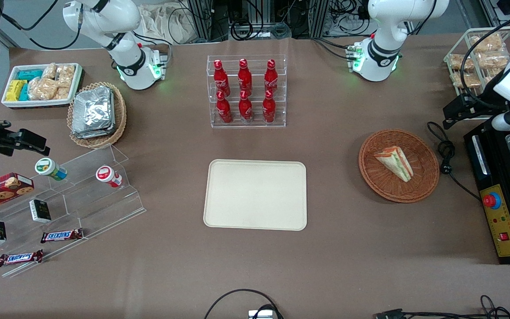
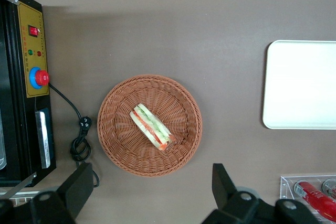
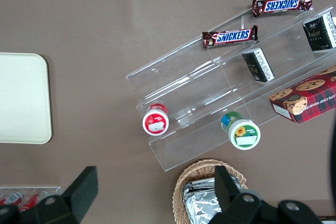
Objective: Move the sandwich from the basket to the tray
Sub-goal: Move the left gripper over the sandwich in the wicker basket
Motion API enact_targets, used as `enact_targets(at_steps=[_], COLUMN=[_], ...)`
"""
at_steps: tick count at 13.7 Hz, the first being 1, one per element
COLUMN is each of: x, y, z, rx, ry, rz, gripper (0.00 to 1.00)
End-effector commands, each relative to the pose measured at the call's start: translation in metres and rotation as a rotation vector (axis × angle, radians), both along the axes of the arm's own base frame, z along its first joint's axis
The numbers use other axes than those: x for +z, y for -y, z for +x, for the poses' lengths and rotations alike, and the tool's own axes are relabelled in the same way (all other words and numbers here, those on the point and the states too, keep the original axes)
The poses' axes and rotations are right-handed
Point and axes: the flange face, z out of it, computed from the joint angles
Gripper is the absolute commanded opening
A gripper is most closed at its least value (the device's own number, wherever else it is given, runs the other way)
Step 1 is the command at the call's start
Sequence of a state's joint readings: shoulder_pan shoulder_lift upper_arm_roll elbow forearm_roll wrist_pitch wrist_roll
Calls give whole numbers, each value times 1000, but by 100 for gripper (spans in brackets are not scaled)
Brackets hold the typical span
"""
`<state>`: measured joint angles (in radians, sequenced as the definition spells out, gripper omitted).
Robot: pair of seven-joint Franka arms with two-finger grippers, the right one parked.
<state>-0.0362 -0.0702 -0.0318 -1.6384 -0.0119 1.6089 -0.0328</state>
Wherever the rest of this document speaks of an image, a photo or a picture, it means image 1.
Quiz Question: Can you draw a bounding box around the clear acrylic bottle rack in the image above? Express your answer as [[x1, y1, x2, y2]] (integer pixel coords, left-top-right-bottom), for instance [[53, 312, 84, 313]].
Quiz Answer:
[[207, 54, 287, 128]]

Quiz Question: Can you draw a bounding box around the beige cloth bag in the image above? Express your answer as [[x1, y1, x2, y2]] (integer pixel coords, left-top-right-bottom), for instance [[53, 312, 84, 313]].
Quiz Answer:
[[138, 4, 198, 45]]

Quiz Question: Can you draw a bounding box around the black cable with connector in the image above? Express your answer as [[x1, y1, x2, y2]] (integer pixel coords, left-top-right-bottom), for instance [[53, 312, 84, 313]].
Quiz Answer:
[[374, 295, 510, 319]]

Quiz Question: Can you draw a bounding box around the brown round wicker basket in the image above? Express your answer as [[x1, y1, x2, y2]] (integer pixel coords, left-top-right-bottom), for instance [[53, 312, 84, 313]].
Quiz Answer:
[[358, 128, 440, 203]]

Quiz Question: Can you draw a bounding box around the black looped cable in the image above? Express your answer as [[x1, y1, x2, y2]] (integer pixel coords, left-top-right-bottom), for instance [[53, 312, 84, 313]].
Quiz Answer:
[[204, 289, 284, 319]]

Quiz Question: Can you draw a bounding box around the black power cable with plug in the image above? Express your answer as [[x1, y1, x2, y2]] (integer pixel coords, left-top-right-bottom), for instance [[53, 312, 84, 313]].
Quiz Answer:
[[427, 121, 481, 202]]

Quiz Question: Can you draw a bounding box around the red emergency stop button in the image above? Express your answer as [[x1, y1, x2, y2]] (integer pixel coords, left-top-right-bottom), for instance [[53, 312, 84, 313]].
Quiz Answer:
[[483, 192, 502, 210]]

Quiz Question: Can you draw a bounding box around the clear acrylic stepped shelf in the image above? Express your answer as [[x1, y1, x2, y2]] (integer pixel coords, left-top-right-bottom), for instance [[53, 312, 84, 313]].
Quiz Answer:
[[0, 143, 146, 278]]

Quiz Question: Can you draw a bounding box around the yellow snack pack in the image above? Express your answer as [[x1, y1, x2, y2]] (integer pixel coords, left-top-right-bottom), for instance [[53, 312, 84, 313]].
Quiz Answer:
[[6, 80, 27, 101]]

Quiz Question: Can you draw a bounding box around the beige plastic tray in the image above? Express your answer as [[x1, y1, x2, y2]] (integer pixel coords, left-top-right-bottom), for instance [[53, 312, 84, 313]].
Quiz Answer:
[[203, 159, 308, 231]]

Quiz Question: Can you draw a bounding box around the white wire rack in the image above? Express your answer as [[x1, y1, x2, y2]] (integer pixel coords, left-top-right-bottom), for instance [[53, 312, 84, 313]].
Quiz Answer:
[[443, 27, 510, 96]]

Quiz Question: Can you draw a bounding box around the green lid yogurt cup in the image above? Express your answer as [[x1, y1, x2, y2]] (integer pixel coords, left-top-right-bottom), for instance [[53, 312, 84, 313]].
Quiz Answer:
[[35, 157, 68, 181]]

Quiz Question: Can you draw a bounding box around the brown snickers bar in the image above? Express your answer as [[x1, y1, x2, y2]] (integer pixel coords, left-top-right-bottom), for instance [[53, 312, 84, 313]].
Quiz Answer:
[[0, 249, 44, 267], [40, 228, 84, 244]]

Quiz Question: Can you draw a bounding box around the white rectangular snack tray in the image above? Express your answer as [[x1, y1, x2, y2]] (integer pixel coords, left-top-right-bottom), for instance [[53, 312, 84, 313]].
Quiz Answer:
[[1, 63, 83, 109]]

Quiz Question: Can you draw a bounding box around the light woven wicker basket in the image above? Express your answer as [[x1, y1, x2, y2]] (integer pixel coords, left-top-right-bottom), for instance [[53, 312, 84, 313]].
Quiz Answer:
[[67, 82, 127, 149]]

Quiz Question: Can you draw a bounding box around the silver foil pack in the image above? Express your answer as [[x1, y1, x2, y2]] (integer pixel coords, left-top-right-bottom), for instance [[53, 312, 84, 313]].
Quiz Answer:
[[73, 86, 114, 130], [72, 126, 116, 140]]

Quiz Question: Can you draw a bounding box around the clear bagged fried snack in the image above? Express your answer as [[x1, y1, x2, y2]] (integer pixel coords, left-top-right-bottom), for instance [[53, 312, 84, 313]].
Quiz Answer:
[[479, 51, 510, 70], [452, 71, 482, 88], [471, 33, 503, 54], [449, 54, 475, 71]]

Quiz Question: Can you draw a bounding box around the triangular sandwich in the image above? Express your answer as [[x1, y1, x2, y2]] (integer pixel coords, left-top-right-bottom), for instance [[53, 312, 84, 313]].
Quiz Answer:
[[374, 146, 414, 183]]

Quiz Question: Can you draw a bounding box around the black appliance with yellow panel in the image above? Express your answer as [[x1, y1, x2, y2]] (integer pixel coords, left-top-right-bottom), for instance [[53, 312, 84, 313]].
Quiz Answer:
[[464, 117, 510, 265]]

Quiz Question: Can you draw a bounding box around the red lid yogurt cup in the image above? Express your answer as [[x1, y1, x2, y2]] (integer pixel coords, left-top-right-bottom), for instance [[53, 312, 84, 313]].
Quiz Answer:
[[95, 165, 123, 188]]

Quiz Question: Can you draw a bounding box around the black coiled cable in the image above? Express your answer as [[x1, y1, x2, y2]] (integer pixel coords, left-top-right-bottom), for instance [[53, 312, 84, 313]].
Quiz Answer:
[[231, 18, 264, 41]]

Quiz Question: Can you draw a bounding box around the red cola bottle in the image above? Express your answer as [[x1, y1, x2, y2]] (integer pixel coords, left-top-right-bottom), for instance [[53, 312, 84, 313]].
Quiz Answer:
[[264, 59, 278, 94], [238, 58, 253, 96], [239, 90, 253, 122], [263, 90, 276, 123], [213, 60, 231, 97], [216, 91, 233, 124]]

